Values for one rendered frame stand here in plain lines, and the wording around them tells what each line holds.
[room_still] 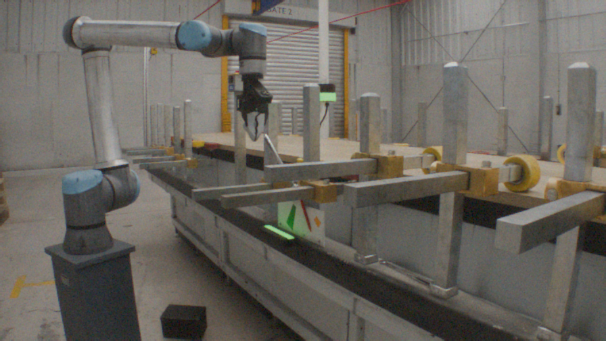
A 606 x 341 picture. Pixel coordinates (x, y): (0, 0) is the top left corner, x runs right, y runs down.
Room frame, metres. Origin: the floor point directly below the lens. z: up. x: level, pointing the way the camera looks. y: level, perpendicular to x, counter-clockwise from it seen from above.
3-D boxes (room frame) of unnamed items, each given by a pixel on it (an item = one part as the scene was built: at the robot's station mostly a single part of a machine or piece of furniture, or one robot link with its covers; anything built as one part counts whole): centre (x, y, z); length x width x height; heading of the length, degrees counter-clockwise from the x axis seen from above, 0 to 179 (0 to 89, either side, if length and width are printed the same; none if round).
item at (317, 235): (1.19, 0.01, 0.75); 0.26 x 0.01 x 0.10; 32
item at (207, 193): (1.31, 0.15, 0.82); 0.44 x 0.03 x 0.04; 122
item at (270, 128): (1.39, 0.11, 0.87); 0.04 x 0.04 x 0.48; 32
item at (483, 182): (0.73, -0.30, 0.95); 0.14 x 0.06 x 0.05; 32
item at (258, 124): (1.33, 0.15, 1.02); 0.06 x 0.03 x 0.09; 32
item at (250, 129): (1.32, 0.18, 1.02); 0.06 x 0.03 x 0.09; 32
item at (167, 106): (2.66, 0.90, 0.91); 0.04 x 0.04 x 0.48; 32
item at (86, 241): (1.30, 0.78, 0.65); 0.19 x 0.19 x 0.10
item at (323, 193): (1.16, -0.04, 0.85); 0.14 x 0.06 x 0.05; 32
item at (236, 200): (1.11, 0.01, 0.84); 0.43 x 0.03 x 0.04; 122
